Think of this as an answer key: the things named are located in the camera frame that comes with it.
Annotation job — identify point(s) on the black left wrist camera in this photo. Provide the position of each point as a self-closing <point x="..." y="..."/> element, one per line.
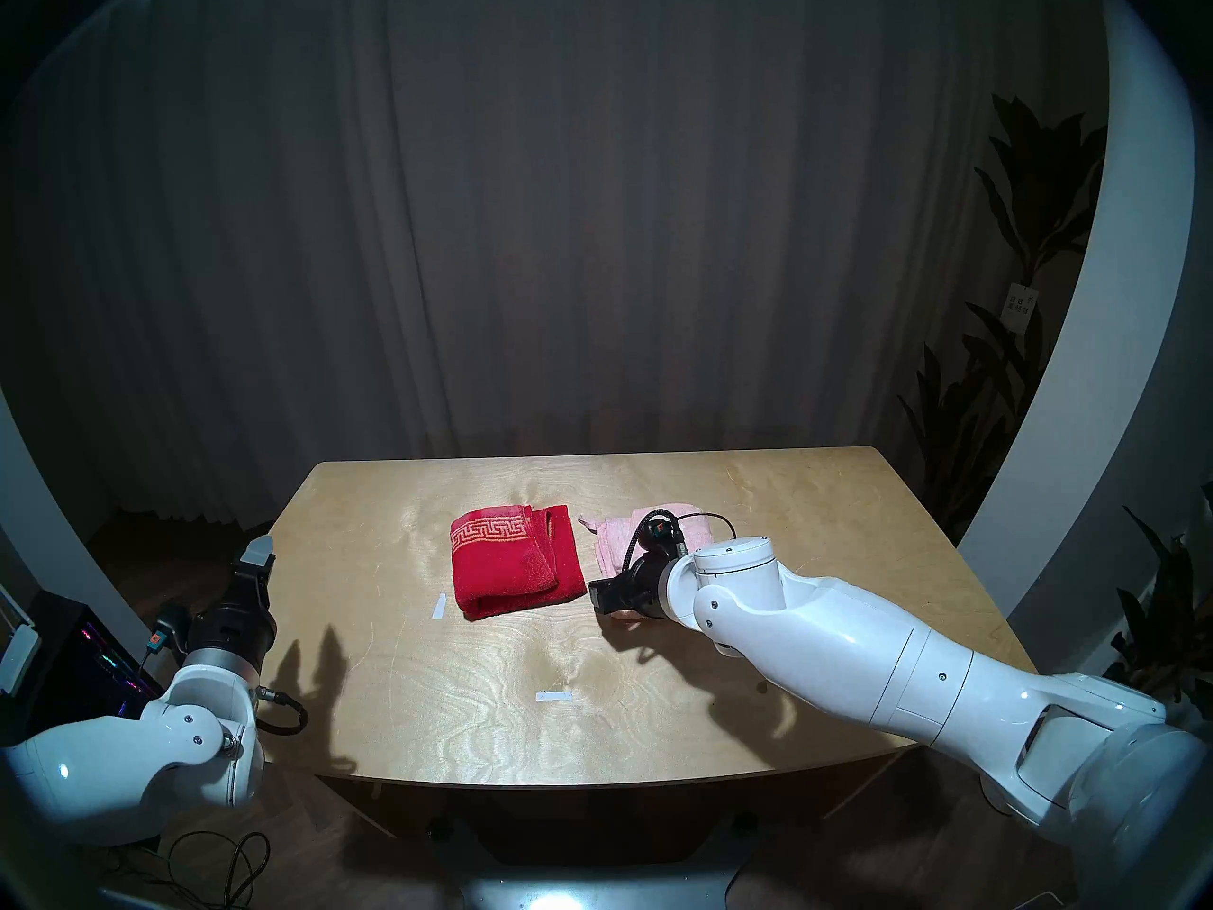
<point x="171" y="628"/>

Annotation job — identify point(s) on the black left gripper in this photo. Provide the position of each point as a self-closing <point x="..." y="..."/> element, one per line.
<point x="232" y="638"/>

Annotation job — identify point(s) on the black computer tower with lights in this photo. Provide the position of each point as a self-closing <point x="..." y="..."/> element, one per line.
<point x="76" y="662"/>

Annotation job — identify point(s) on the red towel with gold pattern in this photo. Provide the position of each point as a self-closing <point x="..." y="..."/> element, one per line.
<point x="516" y="567"/>

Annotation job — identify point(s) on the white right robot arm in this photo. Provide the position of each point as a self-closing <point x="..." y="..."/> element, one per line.
<point x="900" y="671"/>

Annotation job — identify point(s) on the small white box device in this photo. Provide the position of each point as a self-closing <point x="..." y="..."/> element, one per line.
<point x="17" y="660"/>

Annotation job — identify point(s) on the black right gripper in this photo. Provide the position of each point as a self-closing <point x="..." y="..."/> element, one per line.
<point x="644" y="586"/>

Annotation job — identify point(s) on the tall dark leafy plant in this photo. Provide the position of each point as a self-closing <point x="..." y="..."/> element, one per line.
<point x="1042" y="188"/>

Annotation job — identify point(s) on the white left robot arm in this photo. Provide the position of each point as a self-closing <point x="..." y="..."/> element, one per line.
<point x="142" y="756"/>

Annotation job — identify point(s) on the grey pleated curtain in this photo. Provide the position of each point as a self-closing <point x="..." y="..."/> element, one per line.
<point x="569" y="207"/>

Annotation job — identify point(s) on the dark potted plant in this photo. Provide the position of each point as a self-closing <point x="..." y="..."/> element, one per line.
<point x="1161" y="614"/>

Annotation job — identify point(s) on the plain pink towel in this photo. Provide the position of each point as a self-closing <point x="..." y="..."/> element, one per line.
<point x="616" y="534"/>

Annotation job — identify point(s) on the white paper plant tag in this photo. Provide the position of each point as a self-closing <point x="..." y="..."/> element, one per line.
<point x="1021" y="307"/>

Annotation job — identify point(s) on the grey metal pedestal base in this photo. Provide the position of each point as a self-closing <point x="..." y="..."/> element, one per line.
<point x="588" y="889"/>

